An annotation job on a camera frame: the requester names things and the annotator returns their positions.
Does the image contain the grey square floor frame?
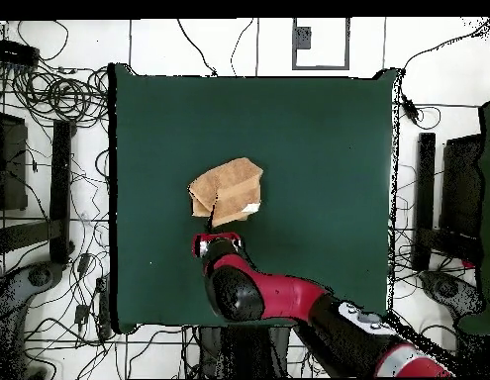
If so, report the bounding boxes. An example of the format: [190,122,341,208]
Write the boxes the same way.
[291,17,351,71]

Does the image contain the black floor cable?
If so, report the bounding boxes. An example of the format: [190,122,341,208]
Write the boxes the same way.
[176,17,219,77]
[230,17,256,77]
[401,17,490,73]

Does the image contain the black power adapter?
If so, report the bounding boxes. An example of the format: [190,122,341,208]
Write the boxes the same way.
[401,94,421,125]
[73,303,90,326]

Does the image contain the coiled black cables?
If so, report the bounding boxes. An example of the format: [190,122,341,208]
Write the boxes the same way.
[12,64,110,129]

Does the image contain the grey tripod base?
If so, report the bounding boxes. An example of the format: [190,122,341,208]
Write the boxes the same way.
[419,268,483,318]
[0,260,64,323]

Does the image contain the black power strip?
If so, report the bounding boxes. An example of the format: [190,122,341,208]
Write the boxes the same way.
[0,39,41,67]

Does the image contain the black box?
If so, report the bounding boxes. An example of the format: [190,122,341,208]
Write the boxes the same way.
[0,110,29,212]
[440,134,484,238]

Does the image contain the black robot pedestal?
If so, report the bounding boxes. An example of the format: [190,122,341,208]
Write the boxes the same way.
[198,326,291,379]

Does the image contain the dark green tablecloth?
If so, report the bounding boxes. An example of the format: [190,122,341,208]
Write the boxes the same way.
[107,62,400,335]

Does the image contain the small grey box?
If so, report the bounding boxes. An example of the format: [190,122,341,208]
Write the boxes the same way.
[295,26,313,50]

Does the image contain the tan terry towel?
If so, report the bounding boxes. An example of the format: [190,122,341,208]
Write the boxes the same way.
[187,156,264,229]

